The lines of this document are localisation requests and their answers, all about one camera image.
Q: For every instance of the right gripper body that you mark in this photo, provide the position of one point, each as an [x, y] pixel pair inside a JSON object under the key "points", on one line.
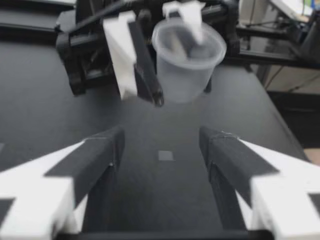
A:
{"points": [[82, 57]]}

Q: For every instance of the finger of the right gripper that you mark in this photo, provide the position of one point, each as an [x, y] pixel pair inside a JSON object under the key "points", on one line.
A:
{"points": [[190, 15], [120, 50]]}

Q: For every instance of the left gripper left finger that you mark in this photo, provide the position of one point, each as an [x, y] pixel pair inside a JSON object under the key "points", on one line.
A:
{"points": [[37, 190]]}

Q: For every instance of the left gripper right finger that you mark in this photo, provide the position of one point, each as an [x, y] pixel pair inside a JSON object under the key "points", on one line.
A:
{"points": [[275, 190]]}

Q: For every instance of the clear plastic cup with lid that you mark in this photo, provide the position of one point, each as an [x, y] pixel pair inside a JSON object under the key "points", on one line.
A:
{"points": [[185, 75]]}

